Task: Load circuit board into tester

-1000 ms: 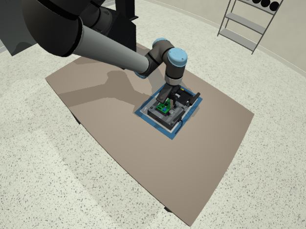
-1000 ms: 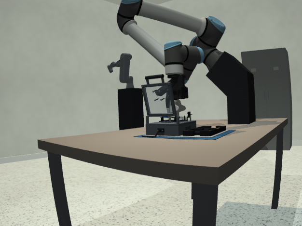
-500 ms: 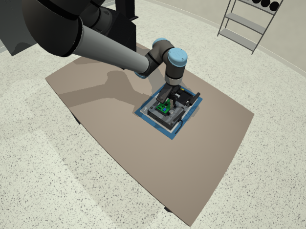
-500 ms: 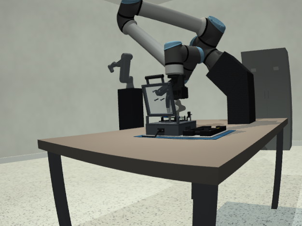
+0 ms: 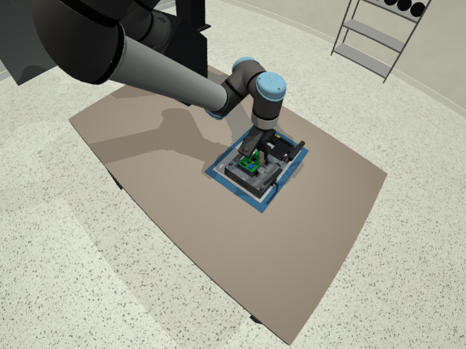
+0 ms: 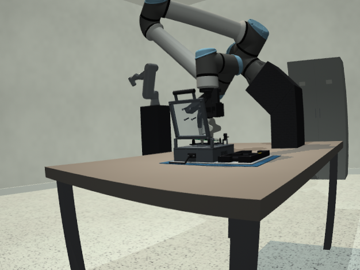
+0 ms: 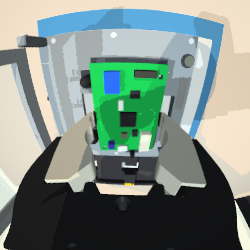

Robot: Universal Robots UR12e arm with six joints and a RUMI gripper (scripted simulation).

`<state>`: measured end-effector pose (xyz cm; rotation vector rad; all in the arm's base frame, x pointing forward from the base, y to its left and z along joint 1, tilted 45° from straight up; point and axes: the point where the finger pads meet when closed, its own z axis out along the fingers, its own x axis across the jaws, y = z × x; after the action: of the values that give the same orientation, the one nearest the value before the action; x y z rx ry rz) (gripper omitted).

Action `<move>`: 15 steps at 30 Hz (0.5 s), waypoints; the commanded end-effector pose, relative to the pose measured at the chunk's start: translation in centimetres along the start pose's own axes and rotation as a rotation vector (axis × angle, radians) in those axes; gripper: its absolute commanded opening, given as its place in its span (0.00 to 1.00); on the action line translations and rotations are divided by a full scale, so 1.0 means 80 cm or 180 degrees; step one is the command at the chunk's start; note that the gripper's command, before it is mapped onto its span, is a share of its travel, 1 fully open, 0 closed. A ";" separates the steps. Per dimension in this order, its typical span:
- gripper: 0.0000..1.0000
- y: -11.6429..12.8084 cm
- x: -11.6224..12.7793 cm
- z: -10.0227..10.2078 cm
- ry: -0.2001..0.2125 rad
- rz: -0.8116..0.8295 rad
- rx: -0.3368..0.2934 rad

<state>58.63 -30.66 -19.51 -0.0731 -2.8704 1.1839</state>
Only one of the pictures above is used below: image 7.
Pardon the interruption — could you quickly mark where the green circuit board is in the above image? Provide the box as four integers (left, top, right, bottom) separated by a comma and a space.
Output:
89, 62, 169, 152

